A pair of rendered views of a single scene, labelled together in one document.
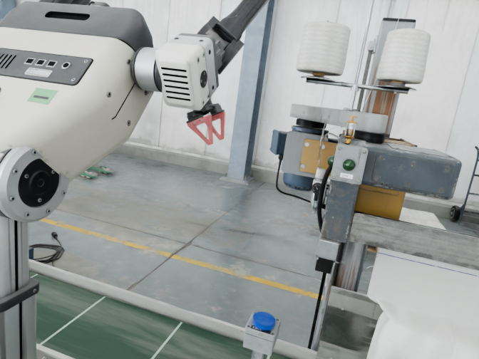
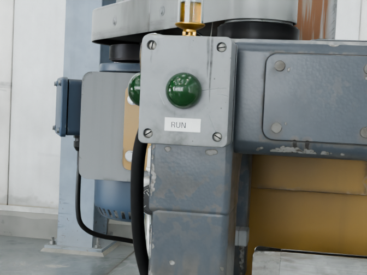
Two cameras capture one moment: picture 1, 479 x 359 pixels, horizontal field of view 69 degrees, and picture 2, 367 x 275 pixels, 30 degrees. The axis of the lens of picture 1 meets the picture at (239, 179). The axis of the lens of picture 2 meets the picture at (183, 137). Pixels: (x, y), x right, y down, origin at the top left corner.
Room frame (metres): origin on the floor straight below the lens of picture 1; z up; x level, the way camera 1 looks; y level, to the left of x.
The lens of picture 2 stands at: (0.29, -0.21, 1.28)
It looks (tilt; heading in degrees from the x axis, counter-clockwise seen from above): 3 degrees down; 354
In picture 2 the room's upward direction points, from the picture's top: 3 degrees clockwise
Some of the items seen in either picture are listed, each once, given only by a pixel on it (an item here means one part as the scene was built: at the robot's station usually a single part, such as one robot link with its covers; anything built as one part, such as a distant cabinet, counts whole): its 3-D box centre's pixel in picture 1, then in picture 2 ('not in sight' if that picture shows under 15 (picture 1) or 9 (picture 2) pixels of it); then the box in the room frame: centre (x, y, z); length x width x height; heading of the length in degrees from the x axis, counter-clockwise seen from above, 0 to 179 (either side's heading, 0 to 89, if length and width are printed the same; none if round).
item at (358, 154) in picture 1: (348, 163); (188, 91); (0.87, -0.27, 1.29); 0.08 x 0.05 x 0.09; 74
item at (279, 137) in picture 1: (281, 145); (80, 114); (1.40, -0.15, 1.25); 0.10 x 0.08 x 0.12; 9
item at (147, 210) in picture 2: (317, 188); (153, 199); (1.11, -0.26, 1.16); 0.04 x 0.02 x 0.04; 74
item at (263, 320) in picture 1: (263, 322); not in sight; (0.82, -0.11, 0.84); 0.06 x 0.06 x 0.02
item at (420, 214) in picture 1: (410, 216); not in sight; (4.00, -2.08, 0.32); 0.68 x 0.45 x 0.15; 74
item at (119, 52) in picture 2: (311, 124); (146, 56); (1.41, -0.25, 1.35); 0.12 x 0.12 x 0.04
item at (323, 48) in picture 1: (322, 50); not in sight; (1.27, -0.22, 1.61); 0.17 x 0.17 x 0.17
